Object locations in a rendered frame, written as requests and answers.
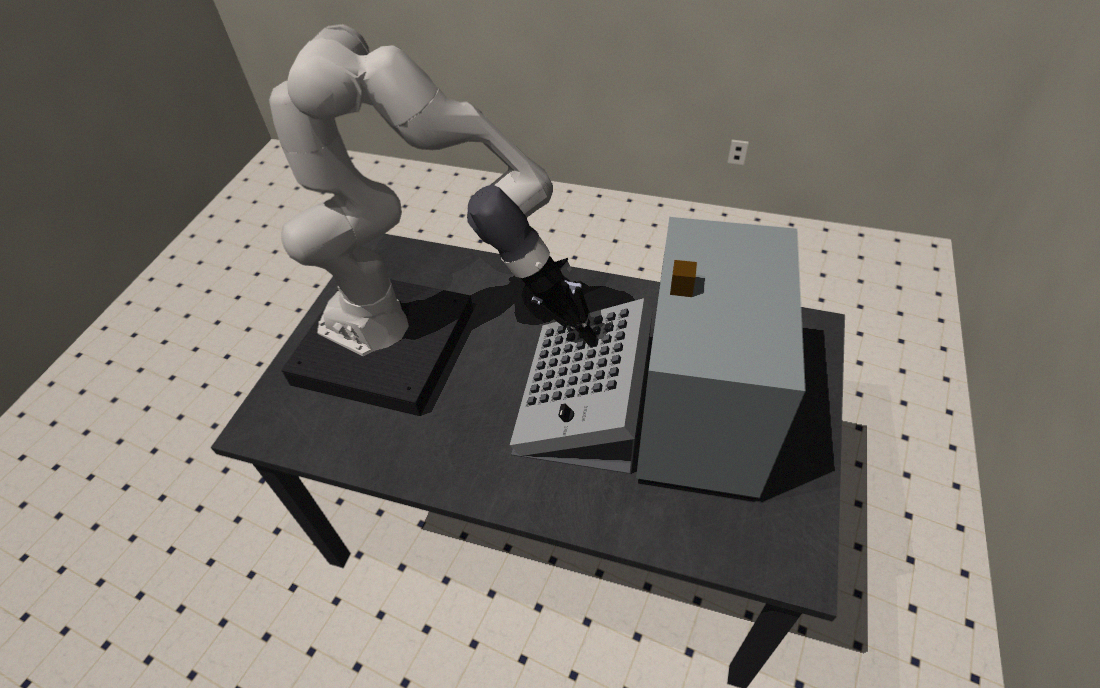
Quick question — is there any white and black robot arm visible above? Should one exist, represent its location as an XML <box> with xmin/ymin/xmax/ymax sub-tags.
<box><xmin>270</xmin><ymin>24</ymin><xmax>553</xmax><ymax>356</ymax></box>

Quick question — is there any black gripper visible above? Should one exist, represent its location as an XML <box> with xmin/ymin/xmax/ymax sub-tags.
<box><xmin>523</xmin><ymin>255</ymin><xmax>597</xmax><ymax>346</ymax></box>

